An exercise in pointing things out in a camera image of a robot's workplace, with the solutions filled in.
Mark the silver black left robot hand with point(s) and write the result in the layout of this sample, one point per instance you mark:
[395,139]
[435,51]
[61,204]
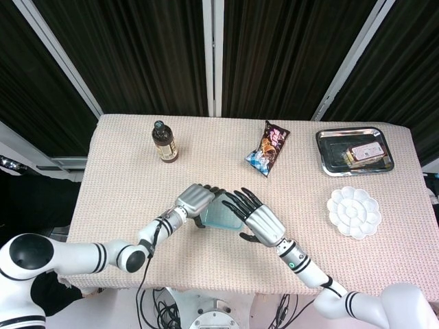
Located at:
[193,198]

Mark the grey round robot base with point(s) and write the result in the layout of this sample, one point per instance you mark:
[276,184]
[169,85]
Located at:
[216,312]

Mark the white flower-shaped palette dish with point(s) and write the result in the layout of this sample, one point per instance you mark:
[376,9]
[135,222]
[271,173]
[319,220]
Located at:
[353,212]

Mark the rectangular steel tray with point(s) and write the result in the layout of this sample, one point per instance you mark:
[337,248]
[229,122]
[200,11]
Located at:
[331,161]

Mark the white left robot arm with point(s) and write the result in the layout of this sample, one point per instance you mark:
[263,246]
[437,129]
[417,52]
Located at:
[85,255]

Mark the black curtain panel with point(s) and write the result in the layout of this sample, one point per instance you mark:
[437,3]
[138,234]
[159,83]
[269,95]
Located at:
[34,89]
[411,68]
[137,51]
[281,51]

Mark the pink white woven tablecloth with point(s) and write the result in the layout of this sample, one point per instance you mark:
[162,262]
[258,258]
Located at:
[137,192]

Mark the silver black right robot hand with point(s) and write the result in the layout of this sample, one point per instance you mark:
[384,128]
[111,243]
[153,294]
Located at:
[264,222]

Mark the packaged snack box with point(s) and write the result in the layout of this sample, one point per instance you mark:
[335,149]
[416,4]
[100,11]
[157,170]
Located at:
[367,152]

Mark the blue container lid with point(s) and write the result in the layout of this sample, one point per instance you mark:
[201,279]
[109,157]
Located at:
[221,214]

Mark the white metal frame post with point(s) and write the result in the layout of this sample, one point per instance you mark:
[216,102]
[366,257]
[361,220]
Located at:
[58,51]
[213,58]
[356,58]

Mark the dark sauce bottle with label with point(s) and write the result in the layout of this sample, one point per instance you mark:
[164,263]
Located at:
[166,147]

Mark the dark blue snack bag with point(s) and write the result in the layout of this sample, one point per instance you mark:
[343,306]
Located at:
[267,150]

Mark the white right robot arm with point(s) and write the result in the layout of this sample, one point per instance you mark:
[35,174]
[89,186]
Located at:
[363,301]

